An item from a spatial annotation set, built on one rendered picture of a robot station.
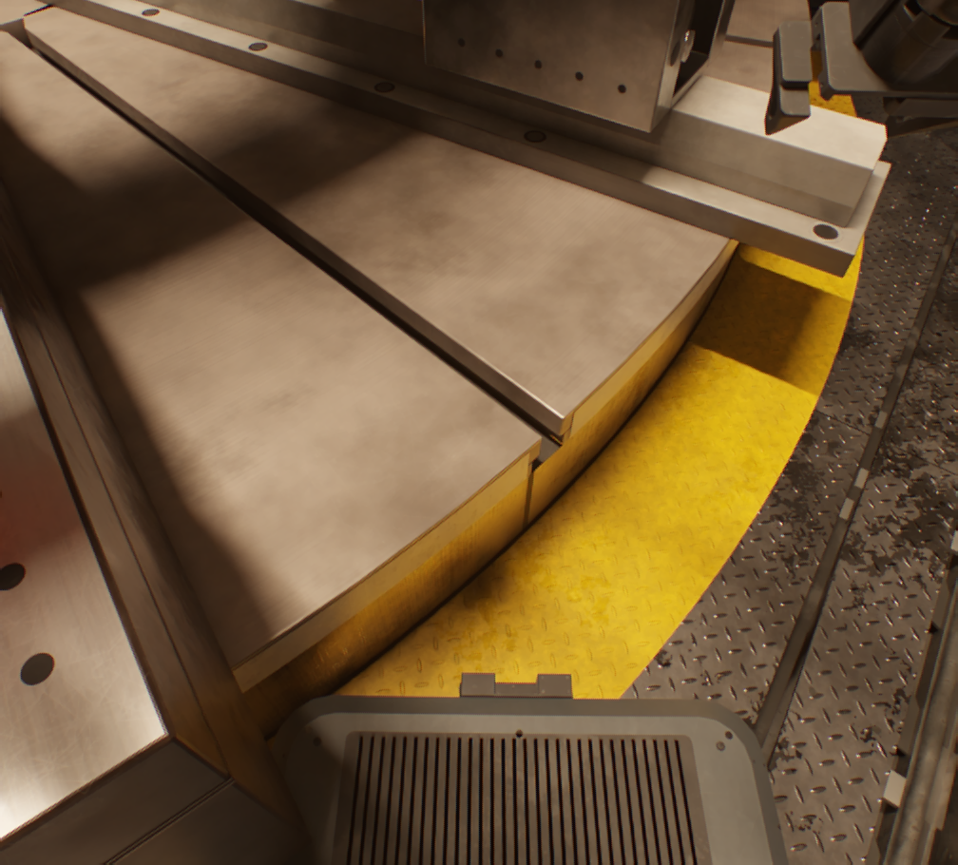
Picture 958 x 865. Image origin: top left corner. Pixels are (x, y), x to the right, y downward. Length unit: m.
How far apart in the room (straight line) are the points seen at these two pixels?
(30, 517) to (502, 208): 0.96
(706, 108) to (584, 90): 0.22
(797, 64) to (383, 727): 0.70
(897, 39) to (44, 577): 0.58
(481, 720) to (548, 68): 0.96
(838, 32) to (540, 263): 0.69
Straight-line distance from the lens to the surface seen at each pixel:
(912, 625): 1.31
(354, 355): 1.01
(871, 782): 1.19
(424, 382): 0.96
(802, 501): 1.34
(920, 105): 0.57
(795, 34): 0.57
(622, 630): 1.13
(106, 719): 0.40
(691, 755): 0.83
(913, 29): 0.52
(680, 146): 1.29
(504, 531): 1.11
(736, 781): 0.84
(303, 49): 1.70
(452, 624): 1.11
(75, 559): 0.45
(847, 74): 0.54
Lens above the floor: 1.04
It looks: 50 degrees down
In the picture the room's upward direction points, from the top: 1 degrees clockwise
